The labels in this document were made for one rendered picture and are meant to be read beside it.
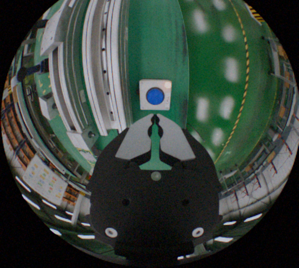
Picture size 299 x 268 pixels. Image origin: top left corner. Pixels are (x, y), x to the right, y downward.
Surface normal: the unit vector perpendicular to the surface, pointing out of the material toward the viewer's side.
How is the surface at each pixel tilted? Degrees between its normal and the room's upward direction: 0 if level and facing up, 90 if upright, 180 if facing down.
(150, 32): 0
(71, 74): 90
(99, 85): 90
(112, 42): 0
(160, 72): 0
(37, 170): 90
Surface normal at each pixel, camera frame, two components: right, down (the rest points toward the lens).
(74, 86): 1.00, 0.02
